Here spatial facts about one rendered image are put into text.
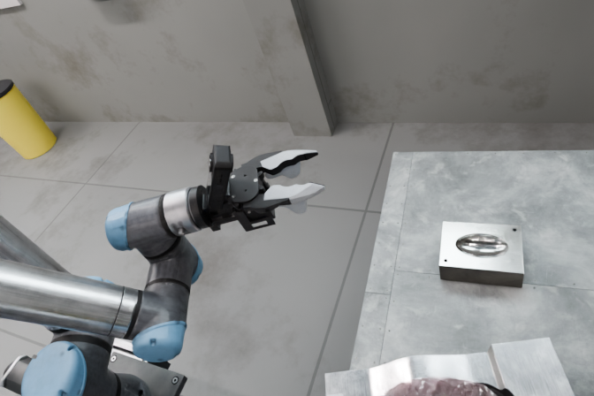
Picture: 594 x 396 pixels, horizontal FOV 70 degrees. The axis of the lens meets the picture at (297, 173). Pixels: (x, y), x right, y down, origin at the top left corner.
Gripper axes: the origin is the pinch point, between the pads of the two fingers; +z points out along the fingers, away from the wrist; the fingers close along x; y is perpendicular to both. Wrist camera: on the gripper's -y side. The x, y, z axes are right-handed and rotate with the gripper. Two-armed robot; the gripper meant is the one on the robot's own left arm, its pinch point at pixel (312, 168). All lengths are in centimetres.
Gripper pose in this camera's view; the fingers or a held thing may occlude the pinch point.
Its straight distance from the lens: 65.2
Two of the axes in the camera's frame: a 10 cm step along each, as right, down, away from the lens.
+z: 9.6, -2.6, -1.3
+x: 1.2, 7.6, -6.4
